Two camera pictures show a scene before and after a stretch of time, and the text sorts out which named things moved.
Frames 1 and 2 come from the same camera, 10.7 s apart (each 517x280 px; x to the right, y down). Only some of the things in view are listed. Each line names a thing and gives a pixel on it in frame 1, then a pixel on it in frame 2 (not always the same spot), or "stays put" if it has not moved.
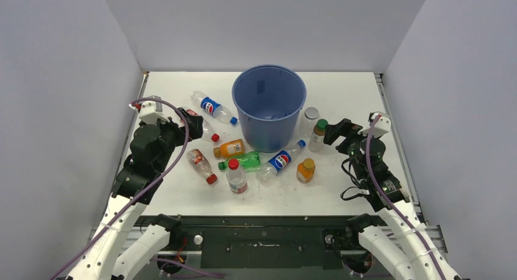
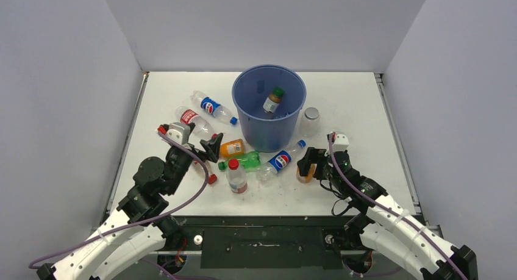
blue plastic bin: x=269 y=99 stays put
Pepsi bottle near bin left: x=219 y=111 stays put
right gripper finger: x=332 y=132 → x=311 y=157
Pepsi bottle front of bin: x=267 y=170 stays put
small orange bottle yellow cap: x=305 y=170 stays put
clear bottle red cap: x=236 y=177 stays put
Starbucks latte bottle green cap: x=320 y=124 → x=271 y=103
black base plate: x=264 y=241 stays put
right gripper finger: x=345 y=124 → x=320 y=153
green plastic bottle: x=249 y=161 stays put
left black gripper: x=194 y=123 → x=211 y=147
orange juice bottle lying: x=229 y=149 stays put
